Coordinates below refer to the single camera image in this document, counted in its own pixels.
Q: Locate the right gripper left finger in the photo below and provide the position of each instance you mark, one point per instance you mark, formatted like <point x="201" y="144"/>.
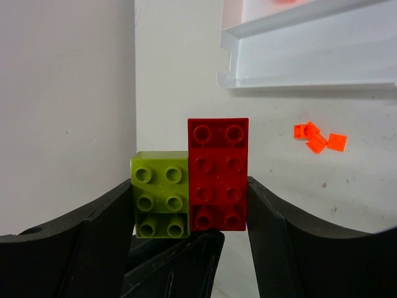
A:
<point x="80" y="254"/>

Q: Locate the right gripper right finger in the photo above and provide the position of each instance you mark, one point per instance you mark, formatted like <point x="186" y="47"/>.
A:
<point x="297" y="254"/>

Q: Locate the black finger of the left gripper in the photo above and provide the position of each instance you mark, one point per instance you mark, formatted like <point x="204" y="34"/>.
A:
<point x="177" y="268"/>

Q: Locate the red and green lego stack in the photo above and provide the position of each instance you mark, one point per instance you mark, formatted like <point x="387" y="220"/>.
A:
<point x="179" y="192"/>

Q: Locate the small orange lego pieces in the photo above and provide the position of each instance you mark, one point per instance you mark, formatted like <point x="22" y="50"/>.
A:
<point x="311" y="134"/>

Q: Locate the orange round lego disc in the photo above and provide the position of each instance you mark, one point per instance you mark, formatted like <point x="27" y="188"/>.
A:
<point x="285" y="2"/>

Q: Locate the white compartment sorting tray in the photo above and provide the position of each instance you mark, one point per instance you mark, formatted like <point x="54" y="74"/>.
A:
<point x="309" y="45"/>

